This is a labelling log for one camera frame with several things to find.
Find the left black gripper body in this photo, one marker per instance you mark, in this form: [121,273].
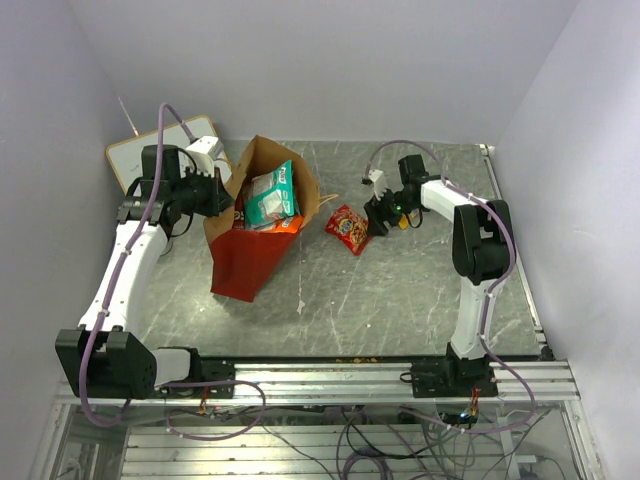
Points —
[201,194]

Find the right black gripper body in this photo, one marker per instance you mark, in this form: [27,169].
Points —
[391,207]

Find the yellow snack bar packet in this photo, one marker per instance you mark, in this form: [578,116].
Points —
[405,221]

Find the red cookie snack packet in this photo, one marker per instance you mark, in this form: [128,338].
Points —
[350,228]

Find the teal white snack packet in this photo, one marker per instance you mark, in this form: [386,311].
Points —
[270,197]

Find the red brown paper bag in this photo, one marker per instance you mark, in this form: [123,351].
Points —
[243,260]

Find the Fox's candy bag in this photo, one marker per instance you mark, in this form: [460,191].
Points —
[289,225]

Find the red Doritos chip bag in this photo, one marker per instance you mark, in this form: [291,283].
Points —
[239,221]

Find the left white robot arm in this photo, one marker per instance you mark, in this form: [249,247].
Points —
[102,357]

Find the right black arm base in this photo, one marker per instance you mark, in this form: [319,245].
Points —
[449,375]

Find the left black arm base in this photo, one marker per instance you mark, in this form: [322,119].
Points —
[200,380]

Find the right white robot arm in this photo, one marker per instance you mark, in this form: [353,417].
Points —
[483,251]

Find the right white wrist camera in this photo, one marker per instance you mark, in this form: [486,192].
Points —
[377,180]

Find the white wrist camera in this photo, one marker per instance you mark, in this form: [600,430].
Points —
[206,151]
[377,180]

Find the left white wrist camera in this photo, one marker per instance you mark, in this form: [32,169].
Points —
[206,151]

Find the aluminium frame rail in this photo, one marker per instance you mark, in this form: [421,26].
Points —
[335,384]

